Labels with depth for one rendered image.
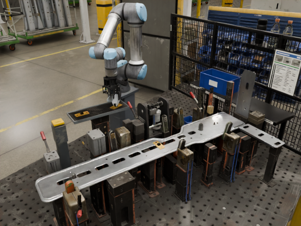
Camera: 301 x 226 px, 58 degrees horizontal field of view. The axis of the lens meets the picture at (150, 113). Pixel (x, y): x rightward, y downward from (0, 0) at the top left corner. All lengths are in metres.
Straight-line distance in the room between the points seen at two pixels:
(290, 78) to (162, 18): 2.52
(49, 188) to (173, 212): 0.71
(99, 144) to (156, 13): 3.00
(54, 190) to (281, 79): 1.67
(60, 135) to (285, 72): 1.57
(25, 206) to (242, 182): 1.37
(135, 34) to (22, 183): 1.26
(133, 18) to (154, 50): 2.51
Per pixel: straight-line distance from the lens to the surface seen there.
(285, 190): 2.00
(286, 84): 2.19
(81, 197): 1.29
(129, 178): 1.40
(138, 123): 1.75
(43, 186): 1.49
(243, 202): 1.82
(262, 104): 2.27
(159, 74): 4.51
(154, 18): 4.34
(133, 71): 2.04
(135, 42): 1.99
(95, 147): 1.60
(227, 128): 1.76
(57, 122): 1.68
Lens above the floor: 1.94
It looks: 27 degrees down
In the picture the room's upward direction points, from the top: straight up
